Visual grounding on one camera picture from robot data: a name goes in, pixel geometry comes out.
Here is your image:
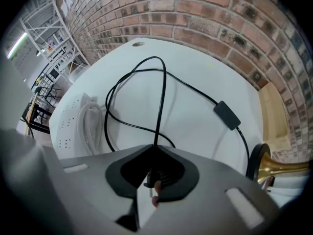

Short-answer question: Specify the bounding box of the person's right hand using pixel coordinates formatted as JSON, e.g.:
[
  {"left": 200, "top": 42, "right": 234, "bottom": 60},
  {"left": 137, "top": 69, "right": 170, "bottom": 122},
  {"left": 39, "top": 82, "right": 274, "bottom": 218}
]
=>
[{"left": 151, "top": 180, "right": 163, "bottom": 208}]

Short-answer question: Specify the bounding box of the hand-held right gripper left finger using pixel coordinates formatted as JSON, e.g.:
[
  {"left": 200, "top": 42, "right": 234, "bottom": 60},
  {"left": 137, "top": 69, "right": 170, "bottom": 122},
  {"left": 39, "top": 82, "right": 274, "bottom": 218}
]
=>
[{"left": 105, "top": 144, "right": 155, "bottom": 233}]

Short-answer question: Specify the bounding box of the white ceiling tube light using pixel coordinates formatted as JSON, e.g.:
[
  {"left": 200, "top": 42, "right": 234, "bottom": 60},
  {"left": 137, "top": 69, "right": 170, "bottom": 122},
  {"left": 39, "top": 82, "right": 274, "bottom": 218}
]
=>
[{"left": 7, "top": 31, "right": 28, "bottom": 60}]

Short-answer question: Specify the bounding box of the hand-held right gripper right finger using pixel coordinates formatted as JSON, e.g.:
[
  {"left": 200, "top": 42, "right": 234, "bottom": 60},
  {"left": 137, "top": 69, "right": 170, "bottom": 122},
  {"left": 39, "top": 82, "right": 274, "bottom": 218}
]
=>
[{"left": 156, "top": 144, "right": 200, "bottom": 203}]

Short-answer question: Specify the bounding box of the black cable with adapter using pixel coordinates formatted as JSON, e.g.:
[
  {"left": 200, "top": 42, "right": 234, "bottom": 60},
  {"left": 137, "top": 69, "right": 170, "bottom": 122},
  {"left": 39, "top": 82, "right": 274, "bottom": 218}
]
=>
[{"left": 104, "top": 55, "right": 250, "bottom": 198}]

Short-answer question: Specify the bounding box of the black folding chair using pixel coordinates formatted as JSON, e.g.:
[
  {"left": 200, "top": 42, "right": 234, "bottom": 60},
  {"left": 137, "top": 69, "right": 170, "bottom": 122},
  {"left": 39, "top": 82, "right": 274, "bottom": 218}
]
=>
[{"left": 34, "top": 85, "right": 63, "bottom": 108}]

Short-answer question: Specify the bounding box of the white power strip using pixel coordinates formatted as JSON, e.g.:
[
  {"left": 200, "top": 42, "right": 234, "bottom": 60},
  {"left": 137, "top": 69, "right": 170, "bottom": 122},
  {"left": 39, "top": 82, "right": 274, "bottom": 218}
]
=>
[{"left": 52, "top": 92, "right": 107, "bottom": 157}]

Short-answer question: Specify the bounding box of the white metal shelf rack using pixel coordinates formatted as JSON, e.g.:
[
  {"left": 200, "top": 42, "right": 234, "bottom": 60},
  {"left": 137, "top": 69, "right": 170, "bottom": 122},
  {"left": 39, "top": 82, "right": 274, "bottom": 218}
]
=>
[{"left": 20, "top": 0, "right": 91, "bottom": 84}]

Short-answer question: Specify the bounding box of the beige wooden box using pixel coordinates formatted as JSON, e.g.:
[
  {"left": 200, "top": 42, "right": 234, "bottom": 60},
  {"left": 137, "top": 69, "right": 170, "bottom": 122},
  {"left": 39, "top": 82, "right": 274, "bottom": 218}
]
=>
[{"left": 257, "top": 82, "right": 292, "bottom": 157}]

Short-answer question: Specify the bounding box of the white rectangular table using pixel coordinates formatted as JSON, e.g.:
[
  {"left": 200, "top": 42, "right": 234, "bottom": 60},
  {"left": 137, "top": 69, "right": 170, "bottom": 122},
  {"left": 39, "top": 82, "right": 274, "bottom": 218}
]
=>
[{"left": 48, "top": 37, "right": 265, "bottom": 181}]

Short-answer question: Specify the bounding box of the white shade brass desk lamp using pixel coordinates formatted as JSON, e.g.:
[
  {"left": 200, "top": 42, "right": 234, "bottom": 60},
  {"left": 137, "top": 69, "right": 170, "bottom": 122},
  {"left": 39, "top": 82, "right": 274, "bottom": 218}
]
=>
[{"left": 245, "top": 142, "right": 312, "bottom": 207}]

